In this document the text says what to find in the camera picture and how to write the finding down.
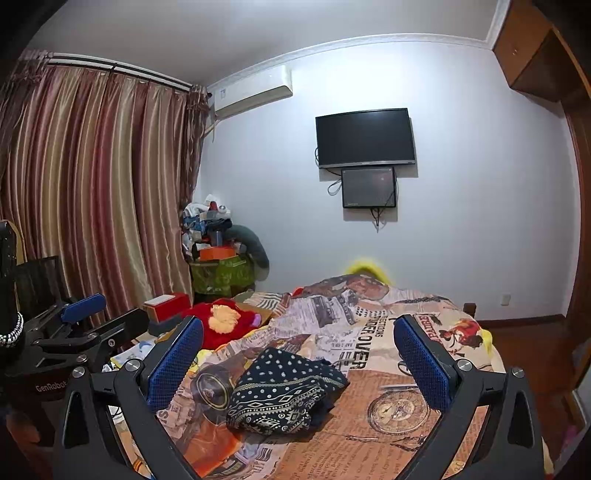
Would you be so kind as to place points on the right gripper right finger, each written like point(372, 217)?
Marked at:
point(509, 442)

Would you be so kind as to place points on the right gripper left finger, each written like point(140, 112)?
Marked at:
point(87, 445)

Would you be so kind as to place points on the navy patterned garment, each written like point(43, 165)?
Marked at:
point(283, 393)

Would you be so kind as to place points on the red white box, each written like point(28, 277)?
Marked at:
point(163, 307)

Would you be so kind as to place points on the red plush toy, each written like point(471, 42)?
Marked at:
point(223, 322)

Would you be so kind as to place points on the striped red beige curtain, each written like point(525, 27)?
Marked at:
point(96, 169)

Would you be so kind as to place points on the printed bed cover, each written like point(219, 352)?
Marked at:
point(378, 423)

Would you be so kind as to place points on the cluttered pile on green box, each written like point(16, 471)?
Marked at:
point(224, 258)

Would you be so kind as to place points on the white air conditioner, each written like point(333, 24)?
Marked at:
point(237, 95)

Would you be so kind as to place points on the wooden wardrobe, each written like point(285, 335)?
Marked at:
point(542, 59)

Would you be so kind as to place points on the small dark wall screen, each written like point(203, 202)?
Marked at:
point(369, 188)

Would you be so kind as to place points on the wall mounted black television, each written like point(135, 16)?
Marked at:
point(365, 138)

